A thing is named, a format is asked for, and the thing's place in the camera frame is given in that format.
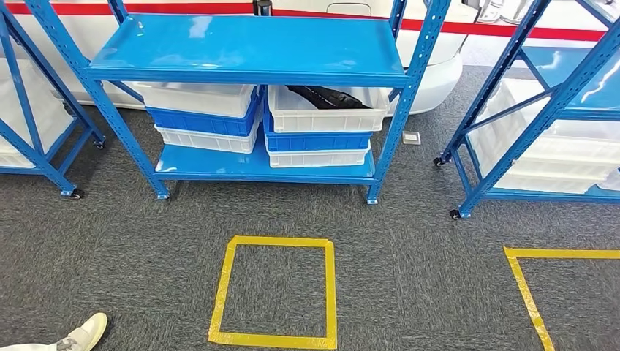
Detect black parts in crate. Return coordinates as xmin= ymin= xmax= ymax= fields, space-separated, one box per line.
xmin=285 ymin=86 xmax=373 ymax=110

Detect white plastic crate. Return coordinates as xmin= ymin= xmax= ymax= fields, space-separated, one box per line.
xmin=467 ymin=118 xmax=620 ymax=171
xmin=154 ymin=112 xmax=263 ymax=154
xmin=598 ymin=168 xmax=620 ymax=192
xmin=484 ymin=78 xmax=620 ymax=144
xmin=266 ymin=140 xmax=371 ymax=169
xmin=0 ymin=58 xmax=76 ymax=169
xmin=132 ymin=81 xmax=257 ymax=118
xmin=484 ymin=157 xmax=612 ymax=195
xmin=267 ymin=86 xmax=391 ymax=134

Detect blue metal shelf rack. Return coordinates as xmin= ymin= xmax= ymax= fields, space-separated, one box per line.
xmin=0 ymin=10 xmax=107 ymax=200
xmin=24 ymin=0 xmax=451 ymax=205
xmin=433 ymin=0 xmax=620 ymax=220

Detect yellow floor tape square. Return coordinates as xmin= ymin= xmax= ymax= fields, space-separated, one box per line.
xmin=208 ymin=235 xmax=339 ymax=351
xmin=503 ymin=246 xmax=620 ymax=351

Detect person's leg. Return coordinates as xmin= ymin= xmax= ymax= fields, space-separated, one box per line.
xmin=0 ymin=312 xmax=108 ymax=351

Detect red barrier belt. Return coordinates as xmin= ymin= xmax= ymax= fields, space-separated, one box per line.
xmin=4 ymin=2 xmax=606 ymax=43

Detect blue plastic crate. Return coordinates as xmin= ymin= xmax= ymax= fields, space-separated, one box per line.
xmin=145 ymin=89 xmax=263 ymax=137
xmin=262 ymin=108 xmax=373 ymax=153

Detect white car body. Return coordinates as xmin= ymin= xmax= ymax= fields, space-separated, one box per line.
xmin=0 ymin=0 xmax=480 ymax=117

